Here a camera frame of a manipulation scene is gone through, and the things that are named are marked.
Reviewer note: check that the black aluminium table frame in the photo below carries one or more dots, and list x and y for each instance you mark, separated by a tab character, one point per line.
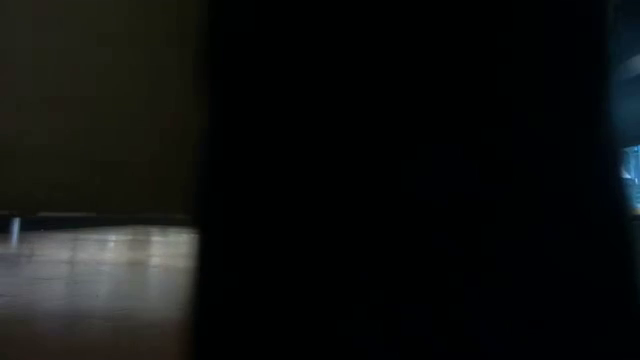
100	223

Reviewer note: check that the wooden shelf with black frame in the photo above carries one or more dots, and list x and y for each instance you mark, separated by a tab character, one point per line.
400	150

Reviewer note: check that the small silver post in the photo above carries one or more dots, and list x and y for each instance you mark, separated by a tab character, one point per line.
15	227

